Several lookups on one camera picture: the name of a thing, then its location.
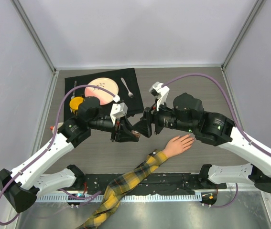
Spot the black cloth placemat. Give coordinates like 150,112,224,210
64,68,144,121

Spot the white slotted cable duct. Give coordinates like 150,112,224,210
23,193,202,203

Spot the glitter nail polish bottle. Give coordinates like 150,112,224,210
131,130,141,139

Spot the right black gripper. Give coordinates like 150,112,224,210
132,97,196,138

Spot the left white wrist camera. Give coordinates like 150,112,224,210
110,95,128,125

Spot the yellow plaid sleeve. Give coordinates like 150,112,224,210
78,150,168,229

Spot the purple cable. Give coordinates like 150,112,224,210
0,84,119,225
163,73,271,208

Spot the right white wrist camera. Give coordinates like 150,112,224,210
149,82,170,111

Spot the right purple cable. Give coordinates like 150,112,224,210
163,73,271,208

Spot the silver knife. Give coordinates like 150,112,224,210
70,81,77,101

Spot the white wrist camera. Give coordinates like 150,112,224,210
110,95,128,125
149,82,170,111

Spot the white cup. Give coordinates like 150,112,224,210
52,122,63,132

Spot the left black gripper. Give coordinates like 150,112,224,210
88,114,139,142

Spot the pink ceramic plate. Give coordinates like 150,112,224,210
84,77,119,105

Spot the silver fork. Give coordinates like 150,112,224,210
120,77,134,98

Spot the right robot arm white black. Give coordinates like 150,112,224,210
133,93,271,193

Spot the yellow cup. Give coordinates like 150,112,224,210
69,96,84,114

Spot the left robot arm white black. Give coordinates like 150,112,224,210
0,97,139,213

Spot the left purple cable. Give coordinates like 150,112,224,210
0,84,119,225

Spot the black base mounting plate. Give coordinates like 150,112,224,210
56,173,227,194

